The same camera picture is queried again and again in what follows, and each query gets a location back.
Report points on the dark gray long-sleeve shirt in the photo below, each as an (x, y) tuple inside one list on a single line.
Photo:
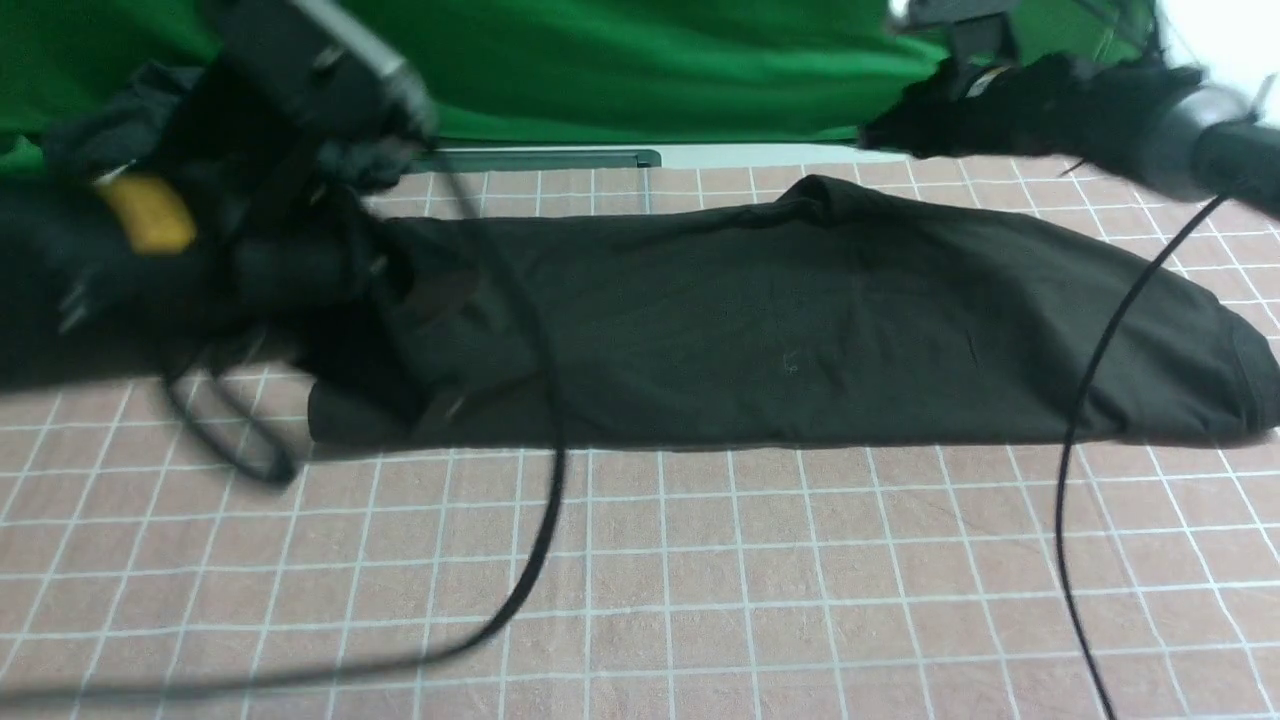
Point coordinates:
[(833, 316)]

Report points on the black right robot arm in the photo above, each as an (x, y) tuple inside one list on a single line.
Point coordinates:
[(1160, 127)]

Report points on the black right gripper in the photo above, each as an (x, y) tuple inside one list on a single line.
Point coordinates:
[(1059, 105)]

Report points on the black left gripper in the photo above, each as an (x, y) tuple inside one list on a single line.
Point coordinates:
[(238, 216)]

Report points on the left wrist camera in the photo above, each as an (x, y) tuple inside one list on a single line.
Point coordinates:
[(323, 69)]

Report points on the dark metal bar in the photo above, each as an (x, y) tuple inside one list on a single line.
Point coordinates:
[(534, 160)]

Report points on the green backdrop cloth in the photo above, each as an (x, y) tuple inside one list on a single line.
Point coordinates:
[(525, 72)]

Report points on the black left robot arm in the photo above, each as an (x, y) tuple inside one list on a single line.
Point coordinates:
[(55, 229)]

